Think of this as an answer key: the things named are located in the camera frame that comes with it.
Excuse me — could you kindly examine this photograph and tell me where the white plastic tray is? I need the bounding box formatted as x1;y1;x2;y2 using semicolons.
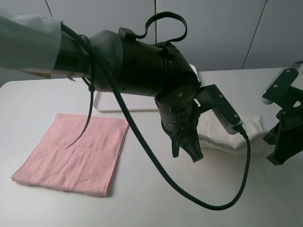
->
92;63;200;113

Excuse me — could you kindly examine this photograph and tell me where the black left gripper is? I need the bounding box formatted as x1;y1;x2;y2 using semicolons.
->
155;89;204;163

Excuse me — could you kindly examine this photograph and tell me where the black left camera cable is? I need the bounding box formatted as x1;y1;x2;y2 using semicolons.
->
61;23;251;211

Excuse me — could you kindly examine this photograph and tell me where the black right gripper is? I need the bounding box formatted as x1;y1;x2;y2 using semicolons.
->
263;86;303;166

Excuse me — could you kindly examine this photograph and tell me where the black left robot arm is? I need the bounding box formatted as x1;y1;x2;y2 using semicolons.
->
0;9;203;162

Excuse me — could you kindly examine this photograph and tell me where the pink towel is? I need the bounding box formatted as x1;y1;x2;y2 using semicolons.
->
11;113;129;197

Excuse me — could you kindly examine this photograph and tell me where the cream white towel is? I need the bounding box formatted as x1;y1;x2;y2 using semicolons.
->
197;111;273;155

